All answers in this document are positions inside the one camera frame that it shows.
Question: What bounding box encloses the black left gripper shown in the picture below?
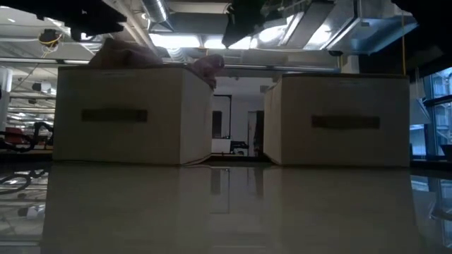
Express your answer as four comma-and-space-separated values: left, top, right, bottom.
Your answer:
69, 12, 129, 42

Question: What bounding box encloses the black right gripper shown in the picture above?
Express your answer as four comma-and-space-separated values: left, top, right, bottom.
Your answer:
221, 0, 270, 49

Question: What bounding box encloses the pink garment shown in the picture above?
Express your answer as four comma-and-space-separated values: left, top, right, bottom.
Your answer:
88, 37, 226, 89

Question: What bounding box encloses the bright ceiling light panel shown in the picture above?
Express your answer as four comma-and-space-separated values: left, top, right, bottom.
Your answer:
148, 32, 203, 49
203, 35, 252, 50

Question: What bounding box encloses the beige fabric storage bin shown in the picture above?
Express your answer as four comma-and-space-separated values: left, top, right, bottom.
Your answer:
263, 73, 411, 168
52, 65, 215, 167

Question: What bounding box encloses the black chair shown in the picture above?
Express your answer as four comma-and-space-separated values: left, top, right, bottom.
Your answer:
229, 140, 251, 157

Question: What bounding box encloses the black ceiling device yellow cable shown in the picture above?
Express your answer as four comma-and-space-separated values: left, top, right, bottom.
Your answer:
37, 29, 64, 49

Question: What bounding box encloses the small round silver duct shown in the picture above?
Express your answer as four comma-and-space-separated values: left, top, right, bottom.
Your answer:
142, 0, 174, 32

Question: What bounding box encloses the rectangular silver ceiling duct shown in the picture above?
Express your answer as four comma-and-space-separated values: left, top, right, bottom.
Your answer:
282, 0, 420, 56

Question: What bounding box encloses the black cable bundle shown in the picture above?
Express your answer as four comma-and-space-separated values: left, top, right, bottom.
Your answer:
0, 121, 54, 153

